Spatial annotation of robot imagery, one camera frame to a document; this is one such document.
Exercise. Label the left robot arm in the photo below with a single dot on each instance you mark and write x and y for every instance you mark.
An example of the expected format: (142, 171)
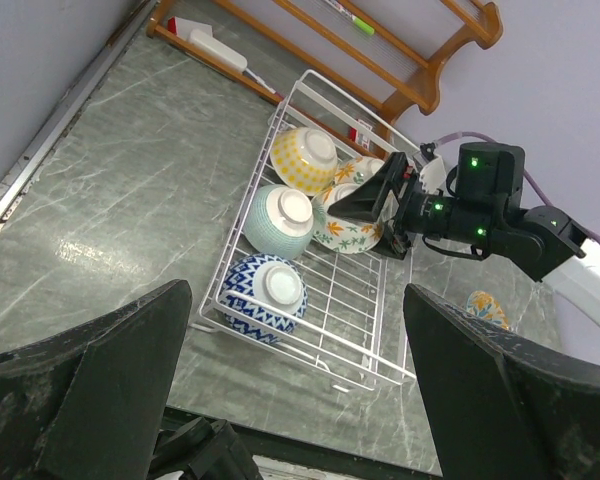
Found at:
(197, 447)

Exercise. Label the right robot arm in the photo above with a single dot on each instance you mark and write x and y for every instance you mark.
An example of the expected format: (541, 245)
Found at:
(477, 203)

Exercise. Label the yellow star floral bowl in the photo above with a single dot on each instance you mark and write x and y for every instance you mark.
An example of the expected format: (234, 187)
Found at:
(358, 170)

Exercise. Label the white red spatula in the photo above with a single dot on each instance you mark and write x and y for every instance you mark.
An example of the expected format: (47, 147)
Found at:
(201, 35)

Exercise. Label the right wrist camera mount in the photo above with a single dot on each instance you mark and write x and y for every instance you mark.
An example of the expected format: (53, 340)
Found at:
(431, 168)

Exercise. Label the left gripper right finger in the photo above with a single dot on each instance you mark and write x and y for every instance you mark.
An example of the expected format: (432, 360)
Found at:
(501, 406)

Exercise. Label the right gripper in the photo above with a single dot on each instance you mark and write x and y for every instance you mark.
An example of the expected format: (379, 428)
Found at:
(396, 179)

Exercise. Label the white wire dish rack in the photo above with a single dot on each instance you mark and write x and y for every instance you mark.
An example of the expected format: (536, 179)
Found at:
(345, 334)

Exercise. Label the yellow sun pattern bowl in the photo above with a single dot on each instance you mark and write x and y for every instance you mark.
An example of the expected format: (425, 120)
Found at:
(304, 159)

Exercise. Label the green white pen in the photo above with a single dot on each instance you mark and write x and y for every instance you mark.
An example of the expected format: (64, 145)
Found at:
(352, 18)

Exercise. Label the orange blue floral bowl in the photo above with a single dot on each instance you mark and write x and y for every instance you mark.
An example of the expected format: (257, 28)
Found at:
(483, 305)

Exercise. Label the pale green celadon bowl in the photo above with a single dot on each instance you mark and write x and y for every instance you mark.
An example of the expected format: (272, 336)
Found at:
(279, 221)

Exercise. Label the red blue zigzag bowl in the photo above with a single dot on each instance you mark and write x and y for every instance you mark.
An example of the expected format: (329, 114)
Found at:
(273, 281)

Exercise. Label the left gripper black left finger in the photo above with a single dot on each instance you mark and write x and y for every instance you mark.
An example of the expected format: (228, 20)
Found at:
(87, 403)

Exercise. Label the wooden shelf rack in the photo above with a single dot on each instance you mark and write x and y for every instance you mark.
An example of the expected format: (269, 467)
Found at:
(391, 76)

